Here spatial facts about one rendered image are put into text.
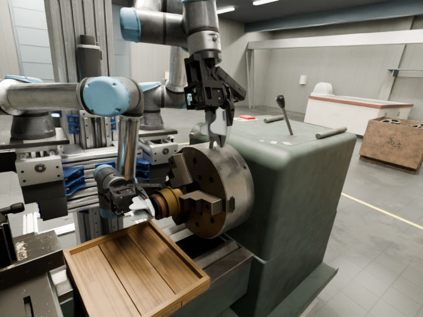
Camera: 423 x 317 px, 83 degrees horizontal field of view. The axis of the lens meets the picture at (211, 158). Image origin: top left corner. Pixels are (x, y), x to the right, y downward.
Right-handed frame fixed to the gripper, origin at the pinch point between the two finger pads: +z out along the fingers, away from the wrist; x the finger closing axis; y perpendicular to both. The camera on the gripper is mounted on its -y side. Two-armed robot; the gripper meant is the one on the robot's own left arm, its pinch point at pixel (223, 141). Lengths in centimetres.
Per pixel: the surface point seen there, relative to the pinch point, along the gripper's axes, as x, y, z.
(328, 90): -385, -972, -111
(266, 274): -10, -22, 49
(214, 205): -8.4, -1.0, 17.6
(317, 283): -13, -62, 76
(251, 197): -6.5, -14.8, 19.1
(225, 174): -7.6, -6.0, 9.8
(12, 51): -813, -22, -301
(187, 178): -21.8, -2.3, 11.0
